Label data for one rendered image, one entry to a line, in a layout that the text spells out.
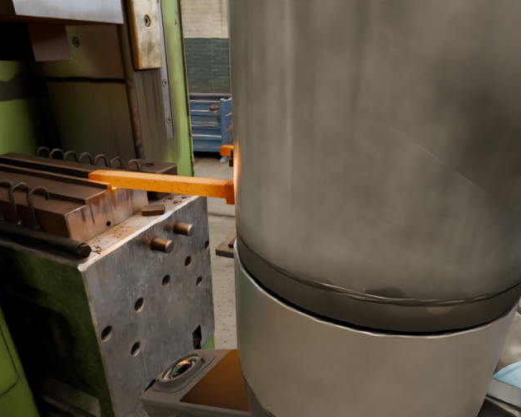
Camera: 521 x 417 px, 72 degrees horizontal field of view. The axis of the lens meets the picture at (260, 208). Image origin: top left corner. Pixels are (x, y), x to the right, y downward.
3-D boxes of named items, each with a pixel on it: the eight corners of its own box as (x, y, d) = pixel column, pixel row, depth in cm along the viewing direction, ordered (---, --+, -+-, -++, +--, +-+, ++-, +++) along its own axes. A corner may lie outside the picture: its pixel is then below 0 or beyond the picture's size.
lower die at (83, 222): (149, 206, 79) (143, 169, 75) (72, 249, 62) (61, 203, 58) (18, 180, 94) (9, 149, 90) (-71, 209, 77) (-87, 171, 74)
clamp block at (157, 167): (180, 188, 89) (178, 163, 86) (159, 200, 82) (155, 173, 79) (141, 182, 93) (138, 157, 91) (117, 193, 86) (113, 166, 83)
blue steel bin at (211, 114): (242, 146, 502) (241, 92, 473) (226, 162, 431) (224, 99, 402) (163, 141, 524) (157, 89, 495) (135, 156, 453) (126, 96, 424)
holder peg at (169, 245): (175, 250, 73) (174, 238, 72) (167, 256, 71) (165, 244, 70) (159, 246, 75) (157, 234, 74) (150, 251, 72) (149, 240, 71)
